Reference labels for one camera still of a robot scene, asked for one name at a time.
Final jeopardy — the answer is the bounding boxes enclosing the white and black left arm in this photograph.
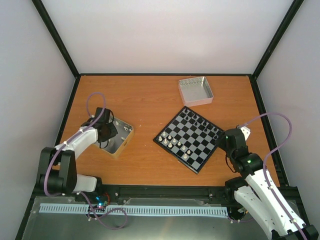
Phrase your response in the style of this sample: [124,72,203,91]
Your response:
[35,107,118,202]

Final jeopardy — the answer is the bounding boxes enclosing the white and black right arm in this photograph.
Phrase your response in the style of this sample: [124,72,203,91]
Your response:
[218,128,320,240]

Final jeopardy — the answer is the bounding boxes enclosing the black and silver chessboard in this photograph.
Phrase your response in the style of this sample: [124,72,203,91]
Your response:
[153,106,224,174]

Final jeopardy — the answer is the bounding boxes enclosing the silver square tin lid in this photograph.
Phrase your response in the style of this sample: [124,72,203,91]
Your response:
[178,76,214,107]

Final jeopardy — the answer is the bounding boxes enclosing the light blue cable duct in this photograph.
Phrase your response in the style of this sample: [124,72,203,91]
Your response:
[38,203,228,218]

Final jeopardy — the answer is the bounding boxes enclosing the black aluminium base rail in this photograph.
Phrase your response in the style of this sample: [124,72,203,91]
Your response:
[86,184,237,205]

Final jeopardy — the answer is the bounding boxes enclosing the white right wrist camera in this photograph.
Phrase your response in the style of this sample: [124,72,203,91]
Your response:
[237,125,251,141]

